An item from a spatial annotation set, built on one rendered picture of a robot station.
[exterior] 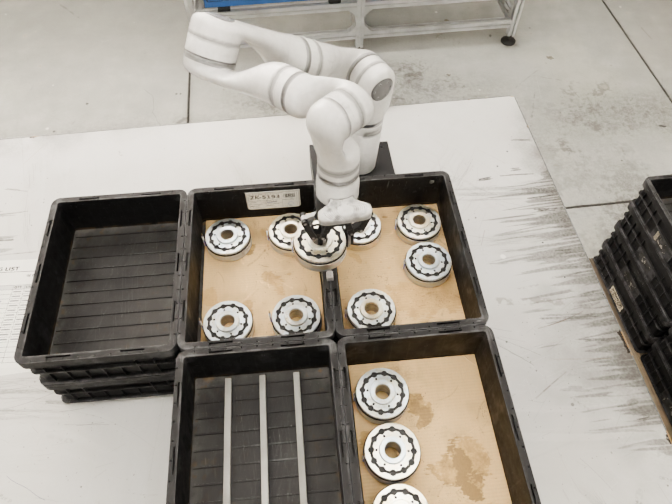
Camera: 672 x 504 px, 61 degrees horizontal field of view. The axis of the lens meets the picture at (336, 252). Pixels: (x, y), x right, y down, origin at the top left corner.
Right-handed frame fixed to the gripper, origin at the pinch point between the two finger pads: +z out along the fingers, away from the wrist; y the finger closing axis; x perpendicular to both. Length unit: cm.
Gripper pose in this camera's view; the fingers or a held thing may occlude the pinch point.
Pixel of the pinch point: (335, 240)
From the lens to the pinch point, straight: 109.9
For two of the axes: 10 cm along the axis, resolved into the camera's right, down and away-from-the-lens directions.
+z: -0.2, 5.9, 8.1
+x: 2.0, 7.9, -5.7
